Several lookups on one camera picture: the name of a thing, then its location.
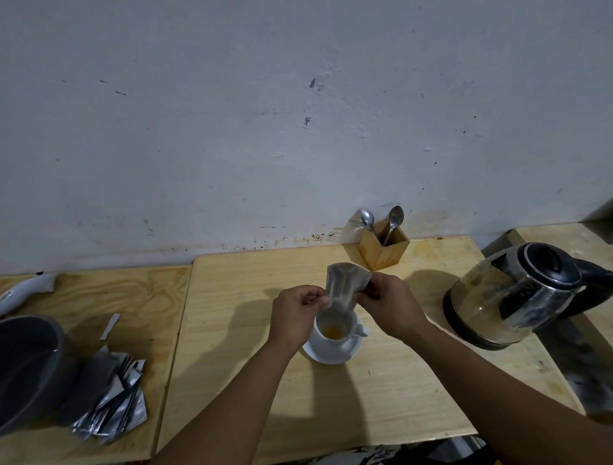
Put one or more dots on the person's left hand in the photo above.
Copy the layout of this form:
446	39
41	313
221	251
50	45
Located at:
293	317

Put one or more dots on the pile of silver sachets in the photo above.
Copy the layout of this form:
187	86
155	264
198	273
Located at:
112	397

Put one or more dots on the silver foil sachet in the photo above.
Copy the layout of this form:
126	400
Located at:
345	287

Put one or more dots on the black and white patterned cloth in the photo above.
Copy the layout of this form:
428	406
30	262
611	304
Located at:
383	455

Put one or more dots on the person's right forearm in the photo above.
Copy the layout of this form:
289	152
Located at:
507	407

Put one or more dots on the glass electric kettle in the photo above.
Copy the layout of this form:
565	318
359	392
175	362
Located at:
519	297

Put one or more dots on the orange powder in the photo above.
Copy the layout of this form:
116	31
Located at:
333	331

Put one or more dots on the white saucer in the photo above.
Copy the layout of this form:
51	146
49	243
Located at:
330	355

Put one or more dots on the metal fork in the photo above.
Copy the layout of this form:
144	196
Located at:
357	223

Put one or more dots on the wooden utensil holder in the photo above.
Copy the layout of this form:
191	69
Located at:
383	249

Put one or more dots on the person's right hand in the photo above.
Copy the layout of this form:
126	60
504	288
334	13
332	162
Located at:
390	306

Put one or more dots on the grey bucket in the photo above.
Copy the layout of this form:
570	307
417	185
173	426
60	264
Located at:
26	369

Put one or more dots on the metal spoon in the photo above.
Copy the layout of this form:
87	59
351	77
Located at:
393	223
368	221

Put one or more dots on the person's right thumb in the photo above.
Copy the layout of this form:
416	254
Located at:
364	299

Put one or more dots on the white cup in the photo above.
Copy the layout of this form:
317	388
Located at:
337	333

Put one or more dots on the person's left thumb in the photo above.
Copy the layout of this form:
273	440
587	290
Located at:
320	300

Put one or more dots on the person's left forearm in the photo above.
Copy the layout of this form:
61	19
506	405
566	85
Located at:
225	407

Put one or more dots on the torn silver foil strip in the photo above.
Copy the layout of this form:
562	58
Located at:
110	326

